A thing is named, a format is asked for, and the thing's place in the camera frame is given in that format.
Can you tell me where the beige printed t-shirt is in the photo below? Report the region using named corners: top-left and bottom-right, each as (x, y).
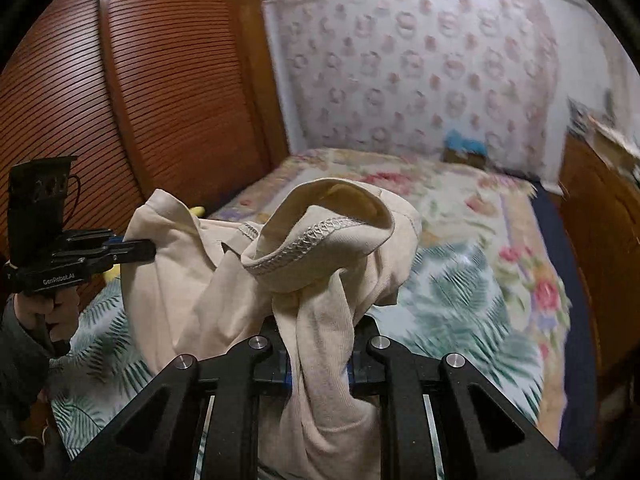
top-left (120, 178), bottom-right (421, 479)

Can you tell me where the person's left hand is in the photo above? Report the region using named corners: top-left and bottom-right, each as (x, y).
top-left (13, 287), bottom-right (79, 342)

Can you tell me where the yellow plush toy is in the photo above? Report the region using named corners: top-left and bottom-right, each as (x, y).
top-left (103, 206), bottom-right (205, 284)

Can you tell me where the floral leaf bed blanket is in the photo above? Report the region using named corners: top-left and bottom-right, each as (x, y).
top-left (49, 148), bottom-right (570, 455)

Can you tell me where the wooden louvered wardrobe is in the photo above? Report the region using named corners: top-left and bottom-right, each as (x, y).
top-left (0, 0), bottom-right (292, 271)

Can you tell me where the dark blue mattress sheet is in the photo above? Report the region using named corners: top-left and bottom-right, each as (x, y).
top-left (532, 181), bottom-right (598, 476)

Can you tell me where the box with blue cloth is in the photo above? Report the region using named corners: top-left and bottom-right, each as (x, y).
top-left (442, 129), bottom-right (488, 169)

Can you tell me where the wooden sideboard cabinet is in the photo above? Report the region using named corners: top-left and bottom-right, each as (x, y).
top-left (556, 131), bottom-right (640, 376)

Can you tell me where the circle patterned lace curtain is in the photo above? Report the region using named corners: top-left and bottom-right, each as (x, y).
top-left (269, 0), bottom-right (559, 176)

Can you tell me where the cardboard box on sideboard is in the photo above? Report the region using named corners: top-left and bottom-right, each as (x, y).
top-left (586, 115), bottom-right (639, 176)

